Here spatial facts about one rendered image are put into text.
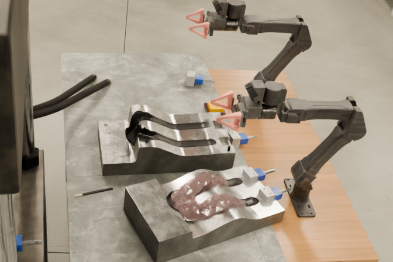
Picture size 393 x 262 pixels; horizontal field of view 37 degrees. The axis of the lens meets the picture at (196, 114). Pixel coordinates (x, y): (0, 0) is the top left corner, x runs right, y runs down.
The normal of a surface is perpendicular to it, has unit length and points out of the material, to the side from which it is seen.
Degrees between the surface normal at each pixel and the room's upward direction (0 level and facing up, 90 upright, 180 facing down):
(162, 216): 0
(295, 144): 0
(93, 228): 0
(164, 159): 90
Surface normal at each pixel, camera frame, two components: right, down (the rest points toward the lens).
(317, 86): 0.13, -0.80
